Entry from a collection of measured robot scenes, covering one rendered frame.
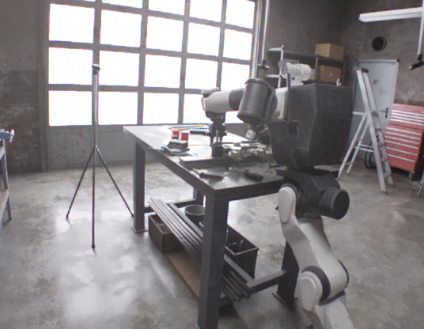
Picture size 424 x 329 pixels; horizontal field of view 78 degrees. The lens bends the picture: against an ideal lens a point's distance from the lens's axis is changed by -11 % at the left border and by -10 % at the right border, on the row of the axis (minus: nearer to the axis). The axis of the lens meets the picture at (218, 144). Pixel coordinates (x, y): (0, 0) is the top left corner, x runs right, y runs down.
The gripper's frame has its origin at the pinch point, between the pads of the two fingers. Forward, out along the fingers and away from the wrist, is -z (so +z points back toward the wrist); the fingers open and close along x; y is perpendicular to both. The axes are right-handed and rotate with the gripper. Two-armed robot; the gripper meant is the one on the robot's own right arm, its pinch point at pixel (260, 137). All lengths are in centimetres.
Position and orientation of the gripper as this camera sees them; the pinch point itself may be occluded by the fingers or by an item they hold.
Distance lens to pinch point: 171.1
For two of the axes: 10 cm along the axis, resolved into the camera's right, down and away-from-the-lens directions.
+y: 7.8, -5.3, 3.5
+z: -3.6, -8.2, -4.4
